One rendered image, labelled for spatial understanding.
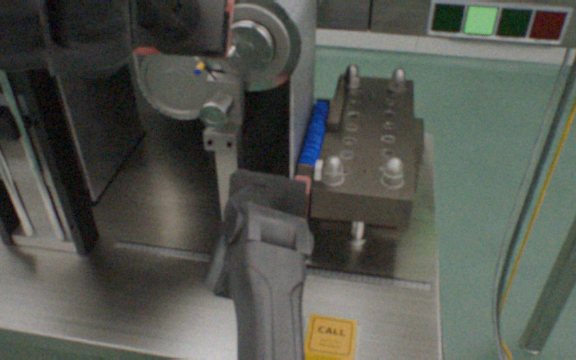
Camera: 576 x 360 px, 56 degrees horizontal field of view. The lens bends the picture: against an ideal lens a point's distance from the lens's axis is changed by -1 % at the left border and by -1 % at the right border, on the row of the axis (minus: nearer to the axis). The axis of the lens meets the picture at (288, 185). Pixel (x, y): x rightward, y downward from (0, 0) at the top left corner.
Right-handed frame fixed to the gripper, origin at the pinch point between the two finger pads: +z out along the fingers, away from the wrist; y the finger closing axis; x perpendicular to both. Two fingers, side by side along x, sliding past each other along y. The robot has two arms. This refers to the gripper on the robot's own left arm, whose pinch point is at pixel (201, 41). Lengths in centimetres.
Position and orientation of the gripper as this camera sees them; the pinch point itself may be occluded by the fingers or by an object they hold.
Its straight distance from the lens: 64.7
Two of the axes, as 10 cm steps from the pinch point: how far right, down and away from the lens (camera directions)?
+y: 9.8, 1.0, -1.5
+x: 1.0, -9.9, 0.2
